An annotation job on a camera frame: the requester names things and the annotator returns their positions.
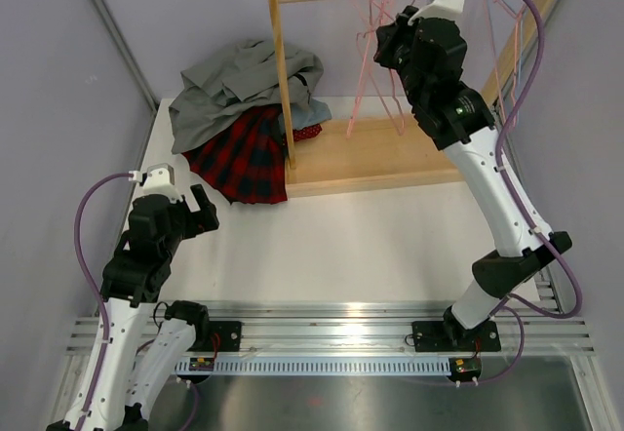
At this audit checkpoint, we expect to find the red plaid skirt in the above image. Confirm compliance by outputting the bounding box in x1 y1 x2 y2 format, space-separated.
182 105 288 205

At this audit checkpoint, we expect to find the light blue denim skirt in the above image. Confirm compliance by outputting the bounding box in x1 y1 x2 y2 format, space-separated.
291 98 332 130

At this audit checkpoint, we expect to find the grey pleated skirt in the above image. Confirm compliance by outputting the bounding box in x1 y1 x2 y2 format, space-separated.
169 40 324 154

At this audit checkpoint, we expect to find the red dotted skirt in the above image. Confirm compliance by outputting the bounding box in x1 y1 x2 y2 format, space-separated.
292 124 323 142

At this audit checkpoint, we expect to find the blue wire hanger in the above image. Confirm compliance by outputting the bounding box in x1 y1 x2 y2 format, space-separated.
511 4 528 94

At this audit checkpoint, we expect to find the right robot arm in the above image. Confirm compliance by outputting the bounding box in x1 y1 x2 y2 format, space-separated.
374 6 571 352

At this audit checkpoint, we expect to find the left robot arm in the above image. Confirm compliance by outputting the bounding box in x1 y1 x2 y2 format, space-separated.
49 184 219 430

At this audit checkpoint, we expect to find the wooden clothes rack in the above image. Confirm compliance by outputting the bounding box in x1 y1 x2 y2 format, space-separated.
267 0 557 198

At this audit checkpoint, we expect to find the aluminium corner profile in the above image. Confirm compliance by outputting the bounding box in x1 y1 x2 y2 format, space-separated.
90 0 160 114

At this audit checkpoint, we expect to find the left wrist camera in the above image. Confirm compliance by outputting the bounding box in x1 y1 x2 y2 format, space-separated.
129 163 183 204

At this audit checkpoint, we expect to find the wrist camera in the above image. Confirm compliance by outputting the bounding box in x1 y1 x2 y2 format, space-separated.
408 0 465 26
129 163 183 204

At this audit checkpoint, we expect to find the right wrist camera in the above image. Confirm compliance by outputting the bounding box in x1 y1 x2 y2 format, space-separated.
408 0 465 26

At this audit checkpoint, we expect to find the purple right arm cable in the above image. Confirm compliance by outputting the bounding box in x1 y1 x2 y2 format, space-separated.
404 0 584 388

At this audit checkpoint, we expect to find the aluminium mounting rail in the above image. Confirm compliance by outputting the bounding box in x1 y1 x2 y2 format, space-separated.
65 298 599 376

